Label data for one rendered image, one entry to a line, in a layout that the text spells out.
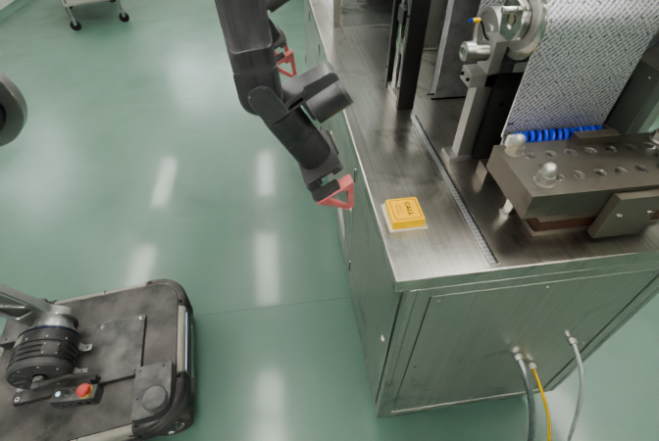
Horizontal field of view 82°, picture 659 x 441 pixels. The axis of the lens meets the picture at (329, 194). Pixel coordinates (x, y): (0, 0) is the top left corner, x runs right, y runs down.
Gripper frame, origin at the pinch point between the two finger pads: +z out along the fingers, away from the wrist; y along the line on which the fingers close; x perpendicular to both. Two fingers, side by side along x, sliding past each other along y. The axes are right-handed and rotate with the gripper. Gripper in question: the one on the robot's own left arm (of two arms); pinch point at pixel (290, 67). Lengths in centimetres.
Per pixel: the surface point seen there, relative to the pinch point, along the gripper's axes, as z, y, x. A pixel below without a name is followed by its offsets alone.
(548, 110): 21, -42, -44
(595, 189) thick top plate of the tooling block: 24, -61, -39
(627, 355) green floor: 149, -64, -50
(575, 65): 13, -42, -50
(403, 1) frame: 5.0, 4.3, -35.1
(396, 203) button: 17.7, -45.3, -6.3
